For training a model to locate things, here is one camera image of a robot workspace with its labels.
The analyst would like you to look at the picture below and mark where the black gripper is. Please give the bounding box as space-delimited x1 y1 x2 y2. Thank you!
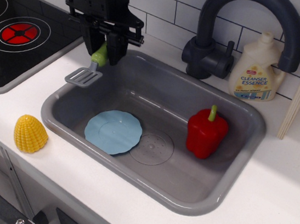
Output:
66 0 144 66

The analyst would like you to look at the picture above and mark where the grey spatula green handle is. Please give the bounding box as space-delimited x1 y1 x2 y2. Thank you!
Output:
65 42 108 88

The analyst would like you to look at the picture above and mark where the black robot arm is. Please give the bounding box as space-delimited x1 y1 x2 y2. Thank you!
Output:
66 0 144 66

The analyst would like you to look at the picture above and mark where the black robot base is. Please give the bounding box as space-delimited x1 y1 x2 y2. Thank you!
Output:
0 191 100 224

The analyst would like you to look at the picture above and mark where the light blue plate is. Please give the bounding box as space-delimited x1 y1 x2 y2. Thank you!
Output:
84 110 143 155

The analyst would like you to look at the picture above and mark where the grey plastic sink basin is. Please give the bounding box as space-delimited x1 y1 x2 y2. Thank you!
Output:
41 50 267 216

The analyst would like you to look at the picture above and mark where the black toy stove top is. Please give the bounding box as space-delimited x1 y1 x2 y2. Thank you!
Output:
0 0 83 94

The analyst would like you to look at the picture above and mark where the dark grey faucet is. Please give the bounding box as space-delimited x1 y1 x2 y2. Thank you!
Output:
182 0 300 79

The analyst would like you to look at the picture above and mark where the yellow toy corn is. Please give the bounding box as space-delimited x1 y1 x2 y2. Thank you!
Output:
13 114 48 153

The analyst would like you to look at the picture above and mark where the red toy bell pepper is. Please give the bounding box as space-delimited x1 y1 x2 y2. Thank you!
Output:
186 105 229 159

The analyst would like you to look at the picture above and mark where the cream cleanser bottle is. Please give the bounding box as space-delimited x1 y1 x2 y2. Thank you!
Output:
228 31 286 101

